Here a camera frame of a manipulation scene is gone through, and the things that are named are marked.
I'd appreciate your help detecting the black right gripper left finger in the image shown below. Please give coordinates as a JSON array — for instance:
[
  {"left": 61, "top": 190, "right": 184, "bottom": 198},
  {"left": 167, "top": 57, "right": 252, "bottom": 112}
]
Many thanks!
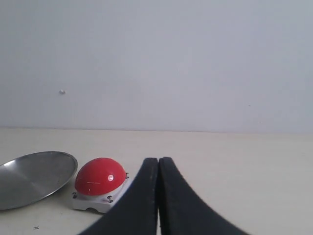
[{"left": 81, "top": 158, "right": 158, "bottom": 235}]

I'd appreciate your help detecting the round steel plate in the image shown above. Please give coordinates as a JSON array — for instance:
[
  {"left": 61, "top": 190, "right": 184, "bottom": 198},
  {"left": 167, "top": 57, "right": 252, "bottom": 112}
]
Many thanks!
[{"left": 0, "top": 151, "right": 78, "bottom": 211}]

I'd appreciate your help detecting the red dome push button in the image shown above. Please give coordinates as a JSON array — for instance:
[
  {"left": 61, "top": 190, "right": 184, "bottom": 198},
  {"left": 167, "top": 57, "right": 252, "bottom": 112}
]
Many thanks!
[{"left": 71, "top": 158, "right": 132, "bottom": 213}]

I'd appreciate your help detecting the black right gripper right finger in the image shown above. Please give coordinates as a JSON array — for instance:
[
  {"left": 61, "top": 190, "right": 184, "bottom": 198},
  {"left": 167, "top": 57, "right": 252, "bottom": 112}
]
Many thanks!
[{"left": 158, "top": 157, "right": 247, "bottom": 235}]

